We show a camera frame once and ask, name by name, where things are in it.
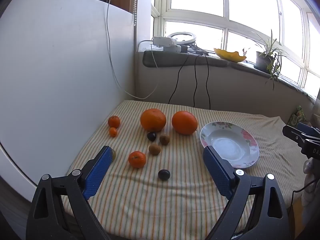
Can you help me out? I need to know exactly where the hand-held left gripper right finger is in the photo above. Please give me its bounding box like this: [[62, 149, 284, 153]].
[[202, 145, 290, 240]]

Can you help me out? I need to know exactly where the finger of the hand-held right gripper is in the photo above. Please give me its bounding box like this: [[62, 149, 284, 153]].
[[296, 122, 320, 140], [282, 125, 311, 147]]

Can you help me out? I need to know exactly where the large white appliance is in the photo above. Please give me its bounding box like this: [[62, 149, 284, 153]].
[[0, 0, 136, 196]]

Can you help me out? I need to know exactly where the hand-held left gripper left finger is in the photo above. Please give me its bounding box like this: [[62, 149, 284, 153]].
[[26, 145, 113, 240]]

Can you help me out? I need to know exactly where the green patterned pouch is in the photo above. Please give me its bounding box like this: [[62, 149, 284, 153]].
[[290, 106, 306, 128]]

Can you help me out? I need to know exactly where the mandarin with green stem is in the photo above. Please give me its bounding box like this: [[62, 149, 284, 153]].
[[128, 151, 147, 169]]

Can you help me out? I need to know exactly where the white adapter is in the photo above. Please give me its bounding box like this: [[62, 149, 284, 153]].
[[164, 45, 182, 54]]

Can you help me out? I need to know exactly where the potted spider plant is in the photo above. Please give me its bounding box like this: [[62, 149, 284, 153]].
[[250, 29, 288, 91]]

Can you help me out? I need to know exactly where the white ring light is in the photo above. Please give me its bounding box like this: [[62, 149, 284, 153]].
[[166, 32, 197, 46]]

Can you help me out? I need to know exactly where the yellow fruit rind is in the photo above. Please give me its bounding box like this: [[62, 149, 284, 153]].
[[214, 48, 247, 63]]

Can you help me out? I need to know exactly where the white cable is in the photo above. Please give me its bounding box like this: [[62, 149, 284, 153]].
[[106, 0, 160, 99]]

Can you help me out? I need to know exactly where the striped table cloth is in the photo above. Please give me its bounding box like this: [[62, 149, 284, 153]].
[[61, 100, 308, 240]]

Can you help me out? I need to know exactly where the medium mandarin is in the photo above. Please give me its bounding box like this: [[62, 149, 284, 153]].
[[108, 115, 121, 128]]

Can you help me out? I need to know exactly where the person's right hand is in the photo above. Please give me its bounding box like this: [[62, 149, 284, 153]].
[[301, 159, 320, 207]]

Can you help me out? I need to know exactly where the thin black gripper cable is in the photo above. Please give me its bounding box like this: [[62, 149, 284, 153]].
[[291, 179, 316, 206]]

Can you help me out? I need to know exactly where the large oval orange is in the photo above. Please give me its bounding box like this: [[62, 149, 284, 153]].
[[171, 111, 198, 135]]

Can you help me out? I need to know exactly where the white bead chain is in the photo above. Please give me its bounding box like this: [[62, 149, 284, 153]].
[[132, 0, 138, 27]]

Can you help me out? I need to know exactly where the white power strip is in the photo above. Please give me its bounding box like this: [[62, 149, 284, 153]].
[[152, 36, 177, 48]]

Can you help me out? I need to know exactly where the floral white plate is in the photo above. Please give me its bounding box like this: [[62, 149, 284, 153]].
[[199, 121, 260, 169]]

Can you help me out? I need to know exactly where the grey sill cloth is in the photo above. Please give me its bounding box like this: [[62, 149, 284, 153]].
[[142, 50, 230, 68]]

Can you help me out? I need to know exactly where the large round orange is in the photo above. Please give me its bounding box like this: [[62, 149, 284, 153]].
[[140, 108, 167, 132]]

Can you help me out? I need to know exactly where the white window frame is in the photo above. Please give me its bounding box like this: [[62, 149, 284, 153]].
[[151, 0, 320, 100]]

